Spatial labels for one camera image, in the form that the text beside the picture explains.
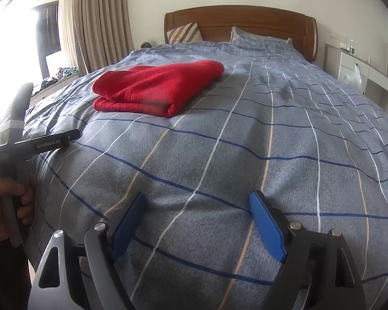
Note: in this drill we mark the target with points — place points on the striped brown pillow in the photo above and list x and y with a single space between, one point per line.
184 34

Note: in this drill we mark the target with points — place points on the beige curtain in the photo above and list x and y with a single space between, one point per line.
101 33

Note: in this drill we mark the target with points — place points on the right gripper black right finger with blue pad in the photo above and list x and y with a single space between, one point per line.
323 259

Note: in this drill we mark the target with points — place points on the red fleece garment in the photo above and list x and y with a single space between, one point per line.
154 90

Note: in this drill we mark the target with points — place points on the person's left hand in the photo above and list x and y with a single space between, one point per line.
19 199

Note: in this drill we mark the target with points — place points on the wooden headboard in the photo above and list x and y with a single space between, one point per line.
215 23

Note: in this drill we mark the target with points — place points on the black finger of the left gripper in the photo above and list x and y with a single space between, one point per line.
48 142

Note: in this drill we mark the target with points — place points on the white plastic bag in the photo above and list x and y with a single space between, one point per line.
355 79

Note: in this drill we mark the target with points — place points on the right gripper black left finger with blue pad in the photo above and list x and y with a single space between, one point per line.
58 281

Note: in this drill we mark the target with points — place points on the small black bedside clock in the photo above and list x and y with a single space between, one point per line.
146 45

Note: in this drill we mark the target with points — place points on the white desk with drawers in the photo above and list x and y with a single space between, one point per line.
341 66

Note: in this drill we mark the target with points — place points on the grey white pillow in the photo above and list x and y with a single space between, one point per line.
237 33

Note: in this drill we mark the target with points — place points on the small items on desk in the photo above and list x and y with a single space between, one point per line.
348 47

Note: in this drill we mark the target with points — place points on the blue plaid duvet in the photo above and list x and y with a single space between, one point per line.
315 147

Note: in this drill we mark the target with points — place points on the clothes pile on windowsill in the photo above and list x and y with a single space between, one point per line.
62 78

